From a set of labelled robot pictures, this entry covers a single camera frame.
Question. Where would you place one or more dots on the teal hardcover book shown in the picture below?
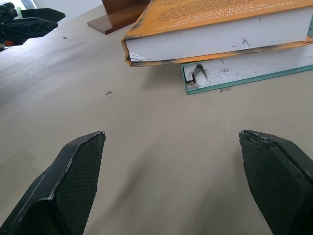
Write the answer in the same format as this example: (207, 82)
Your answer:
(244, 71)

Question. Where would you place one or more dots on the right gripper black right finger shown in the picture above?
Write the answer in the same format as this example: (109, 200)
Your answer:
(274, 181)

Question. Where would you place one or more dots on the orange hardcover book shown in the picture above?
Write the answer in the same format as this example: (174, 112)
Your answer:
(195, 19)

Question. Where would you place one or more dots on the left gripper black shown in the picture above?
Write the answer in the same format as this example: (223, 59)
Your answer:
(8, 14)

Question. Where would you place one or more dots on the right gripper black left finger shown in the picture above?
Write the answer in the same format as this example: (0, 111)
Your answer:
(71, 181)

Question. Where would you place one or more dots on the brown wooden stand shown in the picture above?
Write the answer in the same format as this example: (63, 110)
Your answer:
(117, 14)

